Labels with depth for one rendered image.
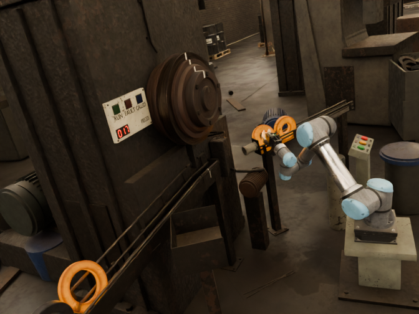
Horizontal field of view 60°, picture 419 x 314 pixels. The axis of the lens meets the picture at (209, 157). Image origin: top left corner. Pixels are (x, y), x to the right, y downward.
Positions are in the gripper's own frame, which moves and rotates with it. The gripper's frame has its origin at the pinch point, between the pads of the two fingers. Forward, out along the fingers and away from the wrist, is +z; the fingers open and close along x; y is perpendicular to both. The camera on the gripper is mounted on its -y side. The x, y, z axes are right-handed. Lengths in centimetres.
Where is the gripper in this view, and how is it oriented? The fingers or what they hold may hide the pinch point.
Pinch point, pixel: (264, 134)
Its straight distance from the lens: 239.4
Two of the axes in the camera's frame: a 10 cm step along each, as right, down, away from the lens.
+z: -3.4, -5.6, 7.6
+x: -9.4, 2.2, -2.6
